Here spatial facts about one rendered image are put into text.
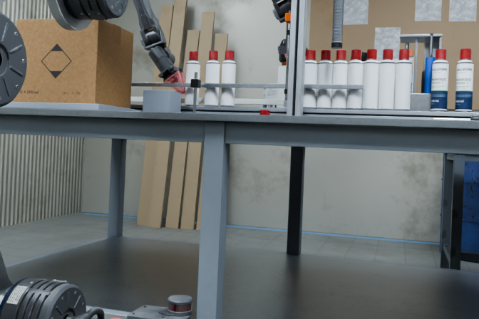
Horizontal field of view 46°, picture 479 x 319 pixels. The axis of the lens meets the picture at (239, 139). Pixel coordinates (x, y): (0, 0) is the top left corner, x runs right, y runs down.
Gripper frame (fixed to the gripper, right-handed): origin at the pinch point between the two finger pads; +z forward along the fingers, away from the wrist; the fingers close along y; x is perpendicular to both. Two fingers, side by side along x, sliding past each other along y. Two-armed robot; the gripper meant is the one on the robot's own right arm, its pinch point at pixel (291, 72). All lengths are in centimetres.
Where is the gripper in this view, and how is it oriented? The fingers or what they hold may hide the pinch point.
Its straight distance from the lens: 205.7
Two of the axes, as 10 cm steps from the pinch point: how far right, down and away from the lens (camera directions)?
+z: -0.6, 10.0, 0.0
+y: -9.6, -0.5, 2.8
